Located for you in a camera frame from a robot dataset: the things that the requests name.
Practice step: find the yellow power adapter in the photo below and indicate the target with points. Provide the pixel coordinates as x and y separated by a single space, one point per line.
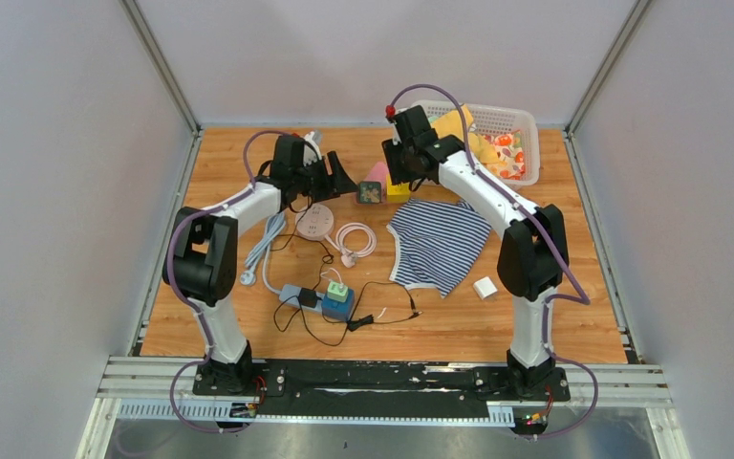
396 193

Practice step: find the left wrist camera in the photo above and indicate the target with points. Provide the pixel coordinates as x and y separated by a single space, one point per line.
312 151

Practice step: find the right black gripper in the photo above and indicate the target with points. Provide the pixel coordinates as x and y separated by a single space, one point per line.
391 151

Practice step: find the light blue power strip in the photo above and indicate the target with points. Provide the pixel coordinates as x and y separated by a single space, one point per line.
300 297

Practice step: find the blue striped shirt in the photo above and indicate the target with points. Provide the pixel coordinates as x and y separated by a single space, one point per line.
436 244

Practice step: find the dark green cube charger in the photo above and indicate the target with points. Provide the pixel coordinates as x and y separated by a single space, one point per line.
369 193

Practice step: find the white cube charger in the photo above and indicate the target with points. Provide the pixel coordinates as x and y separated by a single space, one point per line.
485 288

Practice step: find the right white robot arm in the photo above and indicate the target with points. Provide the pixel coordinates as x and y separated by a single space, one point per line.
533 258

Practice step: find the blue cube charger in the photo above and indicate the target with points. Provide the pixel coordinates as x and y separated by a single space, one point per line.
338 310

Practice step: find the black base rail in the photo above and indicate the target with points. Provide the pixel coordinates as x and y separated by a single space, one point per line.
380 390

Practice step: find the yellow clothes in basket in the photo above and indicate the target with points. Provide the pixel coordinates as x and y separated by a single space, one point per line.
499 149

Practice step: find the black adapter with cable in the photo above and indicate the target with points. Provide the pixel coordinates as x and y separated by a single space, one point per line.
354 323

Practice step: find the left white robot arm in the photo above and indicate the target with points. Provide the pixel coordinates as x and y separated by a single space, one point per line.
201 261

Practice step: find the pink triangular power strip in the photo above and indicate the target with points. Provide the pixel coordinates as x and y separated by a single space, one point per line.
379 173

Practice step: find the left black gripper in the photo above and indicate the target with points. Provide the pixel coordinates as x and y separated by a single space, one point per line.
335 184

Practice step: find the pink round power strip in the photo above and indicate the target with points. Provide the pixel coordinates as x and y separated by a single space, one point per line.
315 222

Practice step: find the white plastic basket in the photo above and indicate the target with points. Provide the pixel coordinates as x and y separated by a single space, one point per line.
516 119

